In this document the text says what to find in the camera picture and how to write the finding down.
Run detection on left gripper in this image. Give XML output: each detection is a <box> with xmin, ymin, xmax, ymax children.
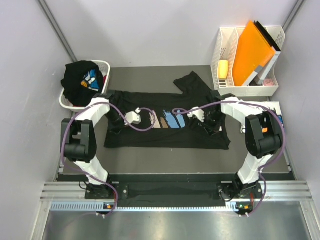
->
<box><xmin>105</xmin><ymin>110</ymin><xmax>130</xmax><ymax>135</ymax></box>

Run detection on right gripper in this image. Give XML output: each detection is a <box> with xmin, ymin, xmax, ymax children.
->
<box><xmin>198</xmin><ymin>111</ymin><xmax>226</xmax><ymax>137</ymax></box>

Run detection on black brushstroke print t-shirt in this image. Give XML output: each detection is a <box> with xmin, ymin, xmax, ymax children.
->
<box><xmin>104</xmin><ymin>71</ymin><xmax>231</xmax><ymax>150</ymax></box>

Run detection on black daisy print t-shirt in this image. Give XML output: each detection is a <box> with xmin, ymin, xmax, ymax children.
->
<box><xmin>61</xmin><ymin>60</ymin><xmax>104</xmax><ymax>107</ymax></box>

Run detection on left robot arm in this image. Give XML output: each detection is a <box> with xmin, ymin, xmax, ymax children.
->
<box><xmin>61</xmin><ymin>90</ymin><xmax>127</xmax><ymax>199</ymax></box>

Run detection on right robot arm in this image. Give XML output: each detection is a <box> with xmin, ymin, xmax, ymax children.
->
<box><xmin>201</xmin><ymin>91</ymin><xmax>285</xmax><ymax>201</ymax></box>

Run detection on folded white daisy t-shirt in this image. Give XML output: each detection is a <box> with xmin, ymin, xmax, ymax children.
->
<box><xmin>240</xmin><ymin>101</ymin><xmax>285</xmax><ymax>134</ymax></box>

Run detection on red t-shirt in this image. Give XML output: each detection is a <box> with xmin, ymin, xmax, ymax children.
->
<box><xmin>103</xmin><ymin>75</ymin><xmax>109</xmax><ymax>86</ymax></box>

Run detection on dark grey table mat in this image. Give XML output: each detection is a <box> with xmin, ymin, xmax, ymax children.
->
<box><xmin>56</xmin><ymin>65</ymin><xmax>296</xmax><ymax>182</ymax></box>

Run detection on yellow sponge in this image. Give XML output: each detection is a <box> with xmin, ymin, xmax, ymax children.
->
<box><xmin>217</xmin><ymin>60</ymin><xmax>229</xmax><ymax>79</ymax></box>

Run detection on white laundry basket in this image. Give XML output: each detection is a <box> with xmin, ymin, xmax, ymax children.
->
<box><xmin>59</xmin><ymin>60</ymin><xmax>111</xmax><ymax>112</ymax></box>

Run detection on pink small item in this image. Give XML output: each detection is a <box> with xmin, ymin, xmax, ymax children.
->
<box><xmin>262</xmin><ymin>78</ymin><xmax>274</xmax><ymax>87</ymax></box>

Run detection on white grey binder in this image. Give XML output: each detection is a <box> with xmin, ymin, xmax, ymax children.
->
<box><xmin>249</xmin><ymin>50</ymin><xmax>281</xmax><ymax>86</ymax></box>

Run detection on orange folder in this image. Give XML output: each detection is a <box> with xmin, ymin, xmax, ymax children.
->
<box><xmin>232</xmin><ymin>20</ymin><xmax>276</xmax><ymax>87</ymax></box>

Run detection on white file organizer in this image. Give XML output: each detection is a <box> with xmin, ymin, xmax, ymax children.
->
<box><xmin>210</xmin><ymin>27</ymin><xmax>279</xmax><ymax>97</ymax></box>

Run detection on black folder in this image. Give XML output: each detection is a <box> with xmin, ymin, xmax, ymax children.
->
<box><xmin>253</xmin><ymin>21</ymin><xmax>281</xmax><ymax>52</ymax></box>

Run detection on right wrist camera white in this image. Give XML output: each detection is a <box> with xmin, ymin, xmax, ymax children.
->
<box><xmin>187</xmin><ymin>107</ymin><xmax>205</xmax><ymax>123</ymax></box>

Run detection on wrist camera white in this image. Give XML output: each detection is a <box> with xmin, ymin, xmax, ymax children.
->
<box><xmin>125</xmin><ymin>107</ymin><xmax>142</xmax><ymax>126</ymax></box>
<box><xmin>187</xmin><ymin>107</ymin><xmax>205</xmax><ymax>123</ymax></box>

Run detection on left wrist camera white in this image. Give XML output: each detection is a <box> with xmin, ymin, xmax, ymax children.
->
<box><xmin>125</xmin><ymin>107</ymin><xmax>142</xmax><ymax>126</ymax></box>

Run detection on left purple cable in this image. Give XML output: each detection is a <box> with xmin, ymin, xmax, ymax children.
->
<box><xmin>60</xmin><ymin>101</ymin><xmax>157</xmax><ymax>216</ymax></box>

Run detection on purple cable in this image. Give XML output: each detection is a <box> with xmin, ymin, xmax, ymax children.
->
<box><xmin>172</xmin><ymin>100</ymin><xmax>286</xmax><ymax>217</ymax></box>
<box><xmin>60</xmin><ymin>101</ymin><xmax>157</xmax><ymax>216</ymax></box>

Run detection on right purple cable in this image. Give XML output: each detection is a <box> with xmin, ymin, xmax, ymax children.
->
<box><xmin>172</xmin><ymin>100</ymin><xmax>286</xmax><ymax>217</ymax></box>

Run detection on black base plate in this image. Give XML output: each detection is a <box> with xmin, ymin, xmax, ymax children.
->
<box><xmin>85</xmin><ymin>173</ymin><xmax>262</xmax><ymax>207</ymax></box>

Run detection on grey cable duct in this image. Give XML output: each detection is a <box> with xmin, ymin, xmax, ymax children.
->
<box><xmin>50</xmin><ymin>201</ymin><xmax>252</xmax><ymax>213</ymax></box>

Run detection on aluminium frame rail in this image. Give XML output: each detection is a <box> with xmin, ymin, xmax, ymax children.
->
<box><xmin>40</xmin><ymin>180</ymin><xmax>313</xmax><ymax>202</ymax></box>

